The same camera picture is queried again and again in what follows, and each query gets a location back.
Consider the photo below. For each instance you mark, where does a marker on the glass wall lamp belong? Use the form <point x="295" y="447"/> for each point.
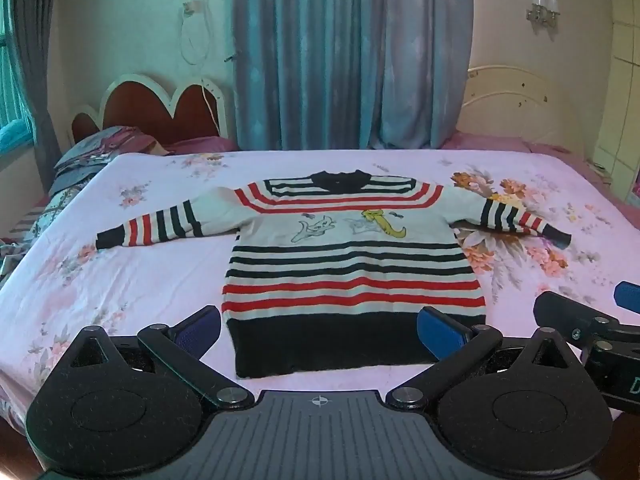
<point x="542" y="7"/>

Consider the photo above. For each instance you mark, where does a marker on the cream wardrobe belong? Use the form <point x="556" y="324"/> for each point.
<point x="620" y="95"/>

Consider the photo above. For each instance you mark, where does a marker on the floral pillow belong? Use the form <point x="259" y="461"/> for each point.
<point x="100" y="152"/>

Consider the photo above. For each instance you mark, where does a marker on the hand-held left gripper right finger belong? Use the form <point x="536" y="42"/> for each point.
<point x="440" y="335"/>

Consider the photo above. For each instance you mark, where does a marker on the red scalloped headboard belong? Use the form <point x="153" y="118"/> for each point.
<point x="150" y="110"/>

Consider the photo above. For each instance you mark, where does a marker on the bed with floral sheet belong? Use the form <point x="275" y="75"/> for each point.
<point x="150" y="260"/>

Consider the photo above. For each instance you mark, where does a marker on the striped cartoon sweater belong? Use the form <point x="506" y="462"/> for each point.
<point x="350" y="270"/>

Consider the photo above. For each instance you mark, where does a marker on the blue grey curtain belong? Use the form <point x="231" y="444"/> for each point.
<point x="350" y="55"/>

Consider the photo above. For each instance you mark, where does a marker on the pink pillow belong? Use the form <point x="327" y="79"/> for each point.
<point x="200" y="144"/>

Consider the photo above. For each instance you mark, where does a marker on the cream curved headboard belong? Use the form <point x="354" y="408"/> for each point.
<point x="520" y="100"/>

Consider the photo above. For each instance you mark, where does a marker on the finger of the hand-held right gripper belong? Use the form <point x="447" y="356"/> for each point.
<point x="629" y="296"/>
<point x="560" y="310"/>

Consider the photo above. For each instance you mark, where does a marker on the patterned folded quilt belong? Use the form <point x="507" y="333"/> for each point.
<point x="35" y="220"/>

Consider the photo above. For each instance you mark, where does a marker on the pink bedsheet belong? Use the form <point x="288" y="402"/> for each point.
<point x="500" y="141"/>

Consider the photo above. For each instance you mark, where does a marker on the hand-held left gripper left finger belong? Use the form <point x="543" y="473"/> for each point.
<point x="199" y="332"/>

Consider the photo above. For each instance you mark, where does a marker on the grey window curtain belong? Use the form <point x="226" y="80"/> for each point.
<point x="35" y="85"/>

